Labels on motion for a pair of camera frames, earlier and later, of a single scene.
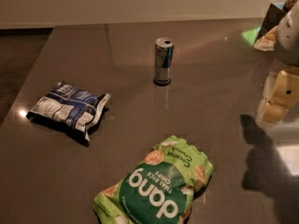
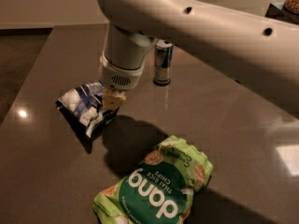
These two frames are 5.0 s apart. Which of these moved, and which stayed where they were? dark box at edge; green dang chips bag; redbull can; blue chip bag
Moved: blue chip bag
Stayed: green dang chips bag; redbull can; dark box at edge
